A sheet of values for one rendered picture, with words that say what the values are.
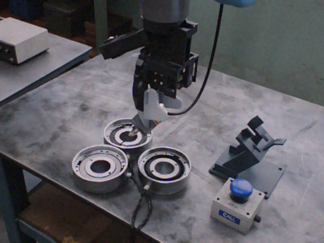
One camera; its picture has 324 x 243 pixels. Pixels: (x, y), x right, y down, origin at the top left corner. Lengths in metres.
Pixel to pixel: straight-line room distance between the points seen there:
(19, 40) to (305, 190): 1.01
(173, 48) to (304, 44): 1.75
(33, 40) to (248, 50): 1.37
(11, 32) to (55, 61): 0.17
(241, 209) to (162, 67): 0.28
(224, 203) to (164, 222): 0.11
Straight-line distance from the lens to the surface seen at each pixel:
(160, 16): 0.61
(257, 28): 2.40
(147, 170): 0.79
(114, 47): 0.69
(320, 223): 0.82
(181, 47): 0.63
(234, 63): 2.53
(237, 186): 0.72
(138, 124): 0.77
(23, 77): 1.40
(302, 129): 1.03
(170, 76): 0.64
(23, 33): 1.50
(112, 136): 0.87
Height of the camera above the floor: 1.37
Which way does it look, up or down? 37 degrees down
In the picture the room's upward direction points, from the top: 4 degrees clockwise
